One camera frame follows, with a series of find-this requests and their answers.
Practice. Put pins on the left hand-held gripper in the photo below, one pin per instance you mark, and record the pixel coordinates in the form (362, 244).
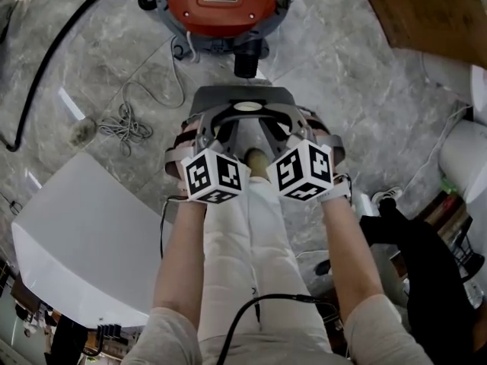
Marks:
(213, 175)

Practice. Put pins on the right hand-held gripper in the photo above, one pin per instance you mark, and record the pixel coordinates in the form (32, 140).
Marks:
(304, 173)

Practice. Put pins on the orange and grey vacuum cleaner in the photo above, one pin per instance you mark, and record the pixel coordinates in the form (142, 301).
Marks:
(222, 11)

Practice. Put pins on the person's right forearm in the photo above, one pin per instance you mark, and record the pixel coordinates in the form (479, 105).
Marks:
(350, 257)

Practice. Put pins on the person's left forearm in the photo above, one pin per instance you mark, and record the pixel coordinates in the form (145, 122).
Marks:
(180, 257)

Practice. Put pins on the person's left hand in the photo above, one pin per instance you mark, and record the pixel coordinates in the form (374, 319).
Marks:
(189, 135)

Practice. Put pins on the person's right hand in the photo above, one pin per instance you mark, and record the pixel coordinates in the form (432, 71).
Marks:
(317, 122)

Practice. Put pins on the person's beige shoe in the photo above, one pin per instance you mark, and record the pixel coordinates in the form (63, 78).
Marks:
(256, 162)

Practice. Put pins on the grey dust clump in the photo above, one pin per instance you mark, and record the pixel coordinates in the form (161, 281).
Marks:
(81, 131)

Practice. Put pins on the person's white trousers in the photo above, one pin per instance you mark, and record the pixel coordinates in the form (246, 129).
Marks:
(258, 264)

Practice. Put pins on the white box appliance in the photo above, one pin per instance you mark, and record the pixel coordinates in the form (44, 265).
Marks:
(445, 74)

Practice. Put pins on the white table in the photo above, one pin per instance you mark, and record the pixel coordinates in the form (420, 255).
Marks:
(87, 242)

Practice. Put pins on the white cylindrical appliance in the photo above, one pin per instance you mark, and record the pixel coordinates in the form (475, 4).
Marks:
(466, 158)

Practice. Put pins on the brown cardboard box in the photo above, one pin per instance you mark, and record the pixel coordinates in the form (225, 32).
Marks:
(430, 10)

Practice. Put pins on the person's beige shirt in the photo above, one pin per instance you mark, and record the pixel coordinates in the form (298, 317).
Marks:
(167, 340)

